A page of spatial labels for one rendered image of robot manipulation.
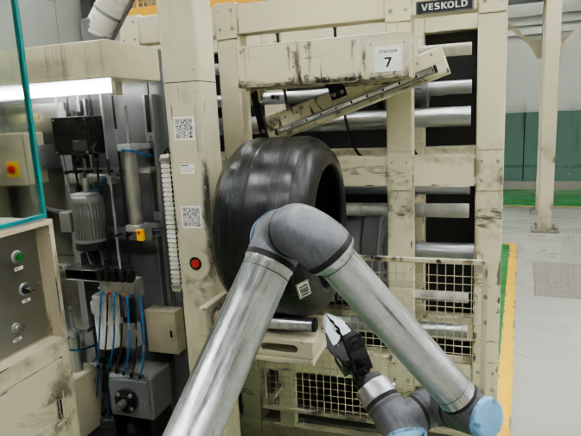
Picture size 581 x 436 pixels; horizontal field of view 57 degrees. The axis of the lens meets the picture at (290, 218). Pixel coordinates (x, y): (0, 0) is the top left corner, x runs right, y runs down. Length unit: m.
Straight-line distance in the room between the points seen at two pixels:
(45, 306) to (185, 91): 0.79
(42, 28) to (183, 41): 11.93
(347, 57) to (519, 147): 9.02
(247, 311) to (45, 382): 0.83
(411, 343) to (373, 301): 0.12
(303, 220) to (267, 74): 0.94
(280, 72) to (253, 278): 0.95
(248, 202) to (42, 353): 0.75
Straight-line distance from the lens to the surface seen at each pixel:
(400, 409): 1.35
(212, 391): 1.13
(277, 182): 1.50
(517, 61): 10.82
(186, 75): 1.77
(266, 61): 1.94
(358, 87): 1.98
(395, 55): 1.82
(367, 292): 1.10
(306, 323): 1.66
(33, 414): 1.79
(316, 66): 1.88
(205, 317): 1.75
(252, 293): 1.14
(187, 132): 1.77
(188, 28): 1.78
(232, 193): 1.53
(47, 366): 1.80
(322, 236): 1.05
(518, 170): 10.79
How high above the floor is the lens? 1.53
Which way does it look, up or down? 11 degrees down
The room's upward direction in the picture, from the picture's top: 3 degrees counter-clockwise
